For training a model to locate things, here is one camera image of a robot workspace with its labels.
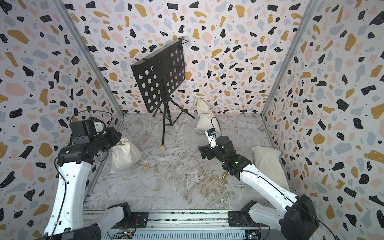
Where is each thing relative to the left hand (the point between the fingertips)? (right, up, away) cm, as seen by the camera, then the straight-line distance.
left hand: (122, 132), depth 71 cm
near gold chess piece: (+51, -26, +17) cm, 59 cm away
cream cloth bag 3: (+77, -18, +15) cm, 81 cm away
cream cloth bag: (+40, +11, +40) cm, 57 cm away
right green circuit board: (+62, -49, +1) cm, 79 cm away
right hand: (+40, -6, +8) cm, 41 cm away
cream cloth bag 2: (0, -11, +1) cm, 11 cm away
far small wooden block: (+11, -12, +29) cm, 33 cm away
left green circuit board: (0, -49, +1) cm, 49 cm away
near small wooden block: (+4, -22, +19) cm, 29 cm away
